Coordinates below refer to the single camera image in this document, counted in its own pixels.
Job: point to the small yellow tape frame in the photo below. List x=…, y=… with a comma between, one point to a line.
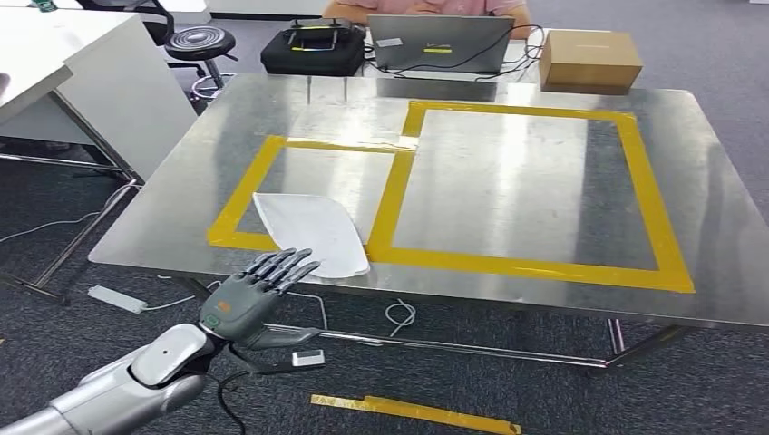
x=246, y=192

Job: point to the black office chair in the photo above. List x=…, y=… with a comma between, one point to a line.
x=159, y=15

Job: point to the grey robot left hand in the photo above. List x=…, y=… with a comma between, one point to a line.
x=240, y=306

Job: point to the black round stool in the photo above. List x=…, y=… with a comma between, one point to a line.
x=198, y=43

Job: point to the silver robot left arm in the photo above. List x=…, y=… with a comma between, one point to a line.
x=120, y=390

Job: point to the brown cardboard box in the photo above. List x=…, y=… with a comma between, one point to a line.
x=592, y=57

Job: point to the steel workbench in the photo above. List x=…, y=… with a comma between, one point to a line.
x=511, y=192

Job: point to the black equipment case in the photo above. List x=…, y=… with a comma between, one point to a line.
x=312, y=57

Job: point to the white power strip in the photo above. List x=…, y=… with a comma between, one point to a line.
x=117, y=299

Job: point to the white office desk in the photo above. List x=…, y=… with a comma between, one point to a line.
x=120, y=78

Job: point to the white plastic cover part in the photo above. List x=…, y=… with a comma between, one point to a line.
x=318, y=234

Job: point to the large yellow tape frame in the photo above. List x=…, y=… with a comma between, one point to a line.
x=646, y=198

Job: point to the grey laptop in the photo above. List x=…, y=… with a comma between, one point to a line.
x=441, y=42

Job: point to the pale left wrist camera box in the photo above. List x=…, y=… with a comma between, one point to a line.
x=308, y=358

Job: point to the yellow floor tape strip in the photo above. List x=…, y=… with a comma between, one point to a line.
x=420, y=411

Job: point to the person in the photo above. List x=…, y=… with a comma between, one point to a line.
x=432, y=6

